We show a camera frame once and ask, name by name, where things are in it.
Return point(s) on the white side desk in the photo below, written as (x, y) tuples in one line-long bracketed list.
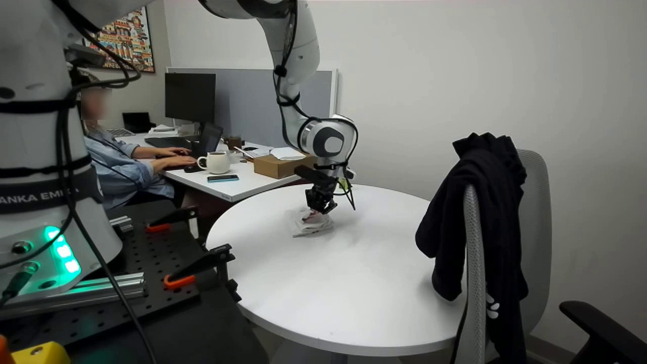
[(237, 182)]

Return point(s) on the yellow box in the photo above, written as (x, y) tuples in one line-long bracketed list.
[(50, 353)]

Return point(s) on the dark smartphone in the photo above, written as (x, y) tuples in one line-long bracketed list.
[(222, 178)]

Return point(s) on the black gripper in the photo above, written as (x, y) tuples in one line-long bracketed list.
[(324, 184)]

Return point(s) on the colourful wall picture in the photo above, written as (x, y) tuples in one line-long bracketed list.
[(131, 38)]

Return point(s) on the black perforated mounting board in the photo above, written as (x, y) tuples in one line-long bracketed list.
[(93, 305)]

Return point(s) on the black chair armrest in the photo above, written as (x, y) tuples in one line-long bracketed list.
[(609, 343)]

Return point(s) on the cardboard box on desk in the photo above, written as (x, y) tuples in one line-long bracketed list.
[(280, 169)]

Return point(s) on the orange black clamp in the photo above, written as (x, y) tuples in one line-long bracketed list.
[(186, 275), (186, 215)]

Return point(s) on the white coffee cup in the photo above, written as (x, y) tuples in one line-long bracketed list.
[(215, 163)]

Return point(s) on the black laptop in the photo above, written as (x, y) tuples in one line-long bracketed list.
[(206, 142)]

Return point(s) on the orange black clamp right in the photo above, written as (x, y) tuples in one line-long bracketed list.
[(186, 215)]

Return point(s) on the seated person at desk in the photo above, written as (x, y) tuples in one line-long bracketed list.
[(127, 172)]

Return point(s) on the grey partition screen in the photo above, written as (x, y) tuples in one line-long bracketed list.
[(246, 103)]

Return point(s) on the black computer monitor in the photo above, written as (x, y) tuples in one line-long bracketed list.
[(190, 97)]

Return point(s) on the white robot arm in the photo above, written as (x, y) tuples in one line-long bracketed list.
[(51, 222)]

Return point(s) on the white towel with red stripes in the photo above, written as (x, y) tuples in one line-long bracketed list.
[(310, 222)]

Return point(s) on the orange black clamp left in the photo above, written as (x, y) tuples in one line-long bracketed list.
[(186, 275)]

